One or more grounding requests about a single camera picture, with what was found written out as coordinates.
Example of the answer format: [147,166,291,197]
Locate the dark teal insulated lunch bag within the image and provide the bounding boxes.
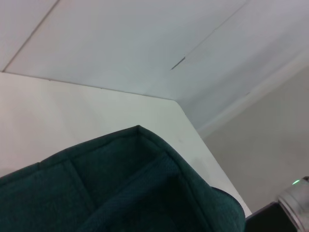
[0,125,247,232]

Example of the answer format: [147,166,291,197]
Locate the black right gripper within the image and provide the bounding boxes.
[245,202,296,232]

